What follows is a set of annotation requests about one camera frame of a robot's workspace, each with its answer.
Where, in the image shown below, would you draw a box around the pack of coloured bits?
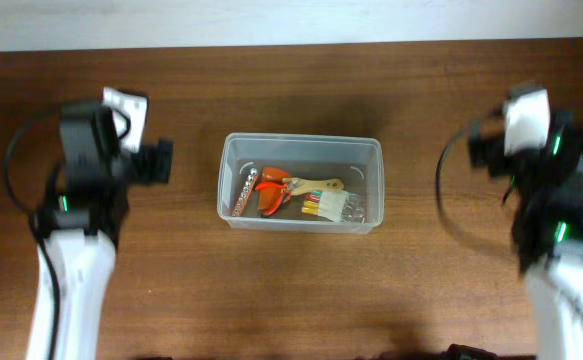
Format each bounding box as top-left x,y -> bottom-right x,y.
301,190 -> 366,223

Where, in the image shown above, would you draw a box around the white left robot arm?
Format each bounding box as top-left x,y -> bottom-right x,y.
26,101 -> 173,359

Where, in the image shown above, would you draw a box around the clear plastic container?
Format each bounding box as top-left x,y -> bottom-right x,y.
217,133 -> 385,234

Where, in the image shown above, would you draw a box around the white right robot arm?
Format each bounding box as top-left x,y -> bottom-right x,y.
468,112 -> 583,359

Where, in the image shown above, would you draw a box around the orange scraper wooden handle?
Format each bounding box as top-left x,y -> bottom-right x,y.
259,167 -> 345,196

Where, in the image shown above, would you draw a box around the red handled cutting pliers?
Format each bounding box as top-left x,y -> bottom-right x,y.
255,182 -> 291,218

